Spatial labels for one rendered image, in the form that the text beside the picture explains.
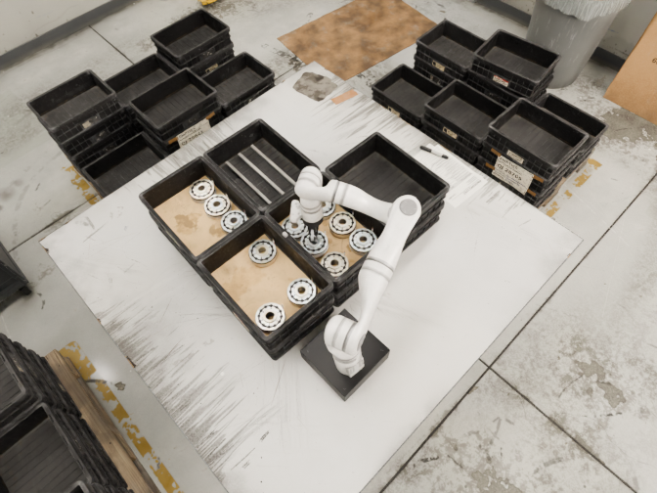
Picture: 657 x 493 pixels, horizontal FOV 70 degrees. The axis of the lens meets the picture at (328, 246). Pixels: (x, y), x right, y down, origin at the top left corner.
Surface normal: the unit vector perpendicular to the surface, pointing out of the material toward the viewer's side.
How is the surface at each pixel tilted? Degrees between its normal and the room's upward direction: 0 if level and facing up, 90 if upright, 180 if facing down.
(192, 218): 0
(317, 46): 0
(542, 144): 0
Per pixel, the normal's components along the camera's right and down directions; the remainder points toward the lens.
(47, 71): -0.04, -0.51
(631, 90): -0.69, 0.43
